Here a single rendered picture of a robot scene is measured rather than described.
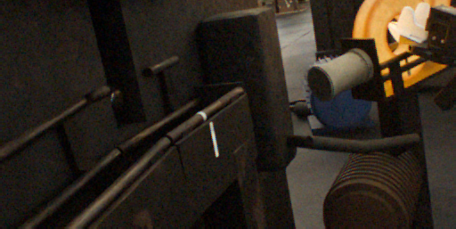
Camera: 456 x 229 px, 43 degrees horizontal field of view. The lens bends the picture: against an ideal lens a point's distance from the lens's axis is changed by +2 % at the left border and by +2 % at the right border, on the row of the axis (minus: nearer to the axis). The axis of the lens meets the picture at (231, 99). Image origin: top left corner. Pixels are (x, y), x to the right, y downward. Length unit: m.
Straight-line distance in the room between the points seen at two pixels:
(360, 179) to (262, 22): 0.27
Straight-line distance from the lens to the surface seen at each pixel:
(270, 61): 0.83
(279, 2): 9.58
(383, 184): 0.88
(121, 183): 0.51
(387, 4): 0.99
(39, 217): 0.53
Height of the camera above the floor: 0.86
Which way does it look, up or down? 13 degrees down
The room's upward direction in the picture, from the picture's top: 10 degrees counter-clockwise
